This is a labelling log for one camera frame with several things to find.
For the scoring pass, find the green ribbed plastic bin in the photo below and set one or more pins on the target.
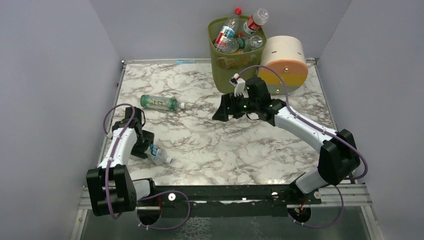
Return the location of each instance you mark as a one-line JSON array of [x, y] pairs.
[[221, 77]]

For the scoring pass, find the red label bottle red cap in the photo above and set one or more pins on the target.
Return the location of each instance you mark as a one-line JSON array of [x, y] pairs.
[[254, 23]]

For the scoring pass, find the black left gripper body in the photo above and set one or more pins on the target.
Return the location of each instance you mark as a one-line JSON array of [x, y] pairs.
[[147, 145]]

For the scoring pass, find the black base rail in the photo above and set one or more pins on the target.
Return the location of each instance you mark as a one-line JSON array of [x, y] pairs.
[[222, 201]]

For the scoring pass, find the clear unlabelled bottle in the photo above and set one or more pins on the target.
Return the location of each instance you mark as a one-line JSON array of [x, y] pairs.
[[254, 43]]

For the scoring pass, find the blue label bottle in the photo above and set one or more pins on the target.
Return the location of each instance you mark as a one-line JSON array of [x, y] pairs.
[[158, 155]]

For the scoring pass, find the red label water bottle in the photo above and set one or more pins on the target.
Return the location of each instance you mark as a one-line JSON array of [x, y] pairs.
[[228, 29]]

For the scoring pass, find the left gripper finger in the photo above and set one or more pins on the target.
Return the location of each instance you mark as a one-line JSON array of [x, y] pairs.
[[139, 151], [147, 139]]

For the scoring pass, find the brown red tea bottle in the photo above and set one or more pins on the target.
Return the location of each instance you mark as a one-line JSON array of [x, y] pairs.
[[235, 63]]

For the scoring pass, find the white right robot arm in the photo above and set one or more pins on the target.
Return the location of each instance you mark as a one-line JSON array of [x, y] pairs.
[[336, 149]]

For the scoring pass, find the round drawer box gold knobs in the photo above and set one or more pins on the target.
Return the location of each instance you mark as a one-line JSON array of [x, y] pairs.
[[285, 55]]

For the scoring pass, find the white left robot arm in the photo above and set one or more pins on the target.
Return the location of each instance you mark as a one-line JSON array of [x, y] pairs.
[[111, 188]]

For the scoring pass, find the green Cestbon label water bottle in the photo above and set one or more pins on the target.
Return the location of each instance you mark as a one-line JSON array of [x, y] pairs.
[[233, 45]]

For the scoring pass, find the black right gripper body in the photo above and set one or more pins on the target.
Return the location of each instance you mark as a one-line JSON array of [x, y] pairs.
[[231, 106]]

